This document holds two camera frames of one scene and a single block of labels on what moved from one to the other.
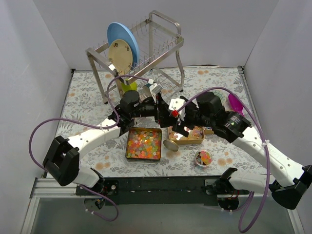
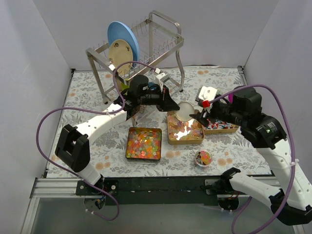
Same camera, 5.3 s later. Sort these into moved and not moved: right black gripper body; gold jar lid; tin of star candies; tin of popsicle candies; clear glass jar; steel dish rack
Moved: right black gripper body; gold jar lid
Not moved: clear glass jar; tin of star candies; steel dish rack; tin of popsicle candies
